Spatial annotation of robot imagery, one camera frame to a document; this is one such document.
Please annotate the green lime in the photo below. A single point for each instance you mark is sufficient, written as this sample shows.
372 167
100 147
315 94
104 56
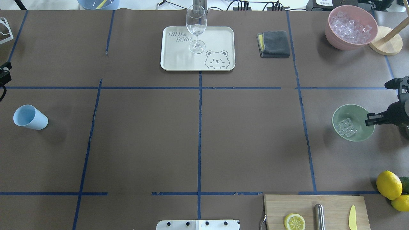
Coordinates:
405 184

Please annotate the yellow plastic knife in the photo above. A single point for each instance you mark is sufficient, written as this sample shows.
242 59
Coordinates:
352 218

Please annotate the clear ice cubes pile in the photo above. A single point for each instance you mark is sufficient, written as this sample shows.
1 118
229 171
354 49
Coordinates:
350 30

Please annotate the pink bowl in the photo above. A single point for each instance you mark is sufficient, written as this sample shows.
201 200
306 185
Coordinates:
355 13

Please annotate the yellow lemon front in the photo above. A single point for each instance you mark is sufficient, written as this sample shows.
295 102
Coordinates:
401 203

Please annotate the ice cubes in green bowl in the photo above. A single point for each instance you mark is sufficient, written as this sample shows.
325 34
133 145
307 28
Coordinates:
346 128

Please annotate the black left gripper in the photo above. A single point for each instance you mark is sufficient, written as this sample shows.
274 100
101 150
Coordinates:
3 76

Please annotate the light blue plastic cup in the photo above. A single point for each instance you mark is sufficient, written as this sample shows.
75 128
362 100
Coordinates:
29 117

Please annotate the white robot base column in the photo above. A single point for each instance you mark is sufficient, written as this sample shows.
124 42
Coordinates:
213 224

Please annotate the white wire rack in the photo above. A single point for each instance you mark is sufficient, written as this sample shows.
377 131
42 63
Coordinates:
6 34

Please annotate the yellow lemon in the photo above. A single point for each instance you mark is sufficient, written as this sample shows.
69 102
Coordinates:
389 185
401 203

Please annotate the wooden mug tree stand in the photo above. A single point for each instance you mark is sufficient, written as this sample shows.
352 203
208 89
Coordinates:
388 42

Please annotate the blue plastic bowl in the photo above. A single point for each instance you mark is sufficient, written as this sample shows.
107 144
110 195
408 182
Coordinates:
99 4

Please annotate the green ceramic bowl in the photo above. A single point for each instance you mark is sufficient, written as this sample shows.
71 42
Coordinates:
358 115

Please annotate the yellow lemon back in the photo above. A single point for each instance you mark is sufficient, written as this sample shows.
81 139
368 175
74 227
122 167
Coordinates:
389 185

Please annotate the grey folded cloth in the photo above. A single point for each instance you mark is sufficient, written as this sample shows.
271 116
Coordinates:
273 44

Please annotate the clear wine glass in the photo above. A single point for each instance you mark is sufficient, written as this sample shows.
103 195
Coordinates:
196 23

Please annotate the halved lemon slice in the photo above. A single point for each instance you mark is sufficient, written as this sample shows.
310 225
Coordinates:
294 221

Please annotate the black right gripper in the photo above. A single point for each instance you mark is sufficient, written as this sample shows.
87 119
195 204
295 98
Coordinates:
399 112

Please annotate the wooden cutting board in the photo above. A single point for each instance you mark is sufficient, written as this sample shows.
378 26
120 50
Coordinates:
336 209

